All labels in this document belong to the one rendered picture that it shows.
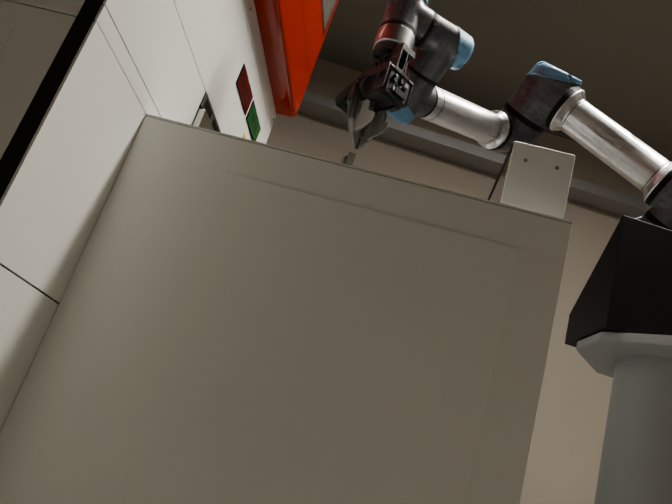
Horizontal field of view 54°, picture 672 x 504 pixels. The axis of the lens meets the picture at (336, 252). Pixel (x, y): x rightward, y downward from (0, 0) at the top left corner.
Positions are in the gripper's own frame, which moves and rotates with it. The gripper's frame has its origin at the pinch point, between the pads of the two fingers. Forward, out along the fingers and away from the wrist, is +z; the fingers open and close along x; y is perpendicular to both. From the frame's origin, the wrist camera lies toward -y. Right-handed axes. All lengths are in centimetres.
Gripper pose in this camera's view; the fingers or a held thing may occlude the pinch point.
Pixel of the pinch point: (354, 143)
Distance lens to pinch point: 124.0
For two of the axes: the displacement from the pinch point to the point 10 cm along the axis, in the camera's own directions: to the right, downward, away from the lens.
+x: 6.9, 4.4, 5.8
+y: 6.7, -0.7, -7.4
